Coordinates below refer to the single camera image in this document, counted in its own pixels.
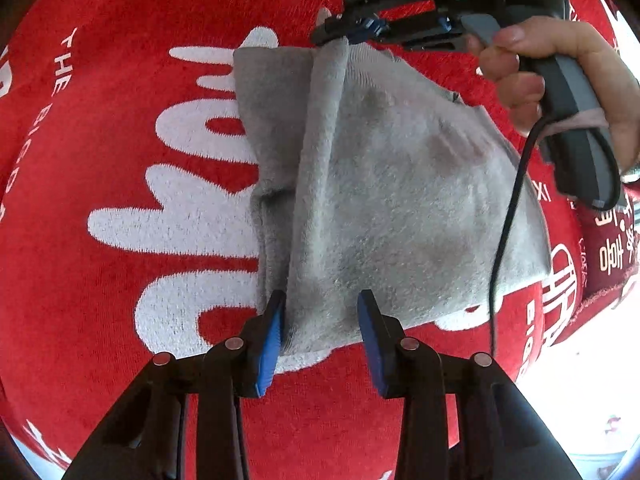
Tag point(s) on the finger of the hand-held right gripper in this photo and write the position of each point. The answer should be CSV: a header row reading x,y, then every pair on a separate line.
x,y
425,37
400,19

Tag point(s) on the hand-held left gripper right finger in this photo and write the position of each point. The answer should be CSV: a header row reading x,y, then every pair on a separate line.
x,y
372,345

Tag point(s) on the person's right hand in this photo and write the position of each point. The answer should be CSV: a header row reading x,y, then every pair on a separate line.
x,y
590,70

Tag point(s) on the red printed blanket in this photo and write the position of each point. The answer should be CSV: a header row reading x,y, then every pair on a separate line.
x,y
125,110

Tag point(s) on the grey towel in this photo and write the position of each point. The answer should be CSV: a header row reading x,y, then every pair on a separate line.
x,y
390,185

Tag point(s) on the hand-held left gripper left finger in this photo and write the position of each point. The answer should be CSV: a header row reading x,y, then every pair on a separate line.
x,y
270,345

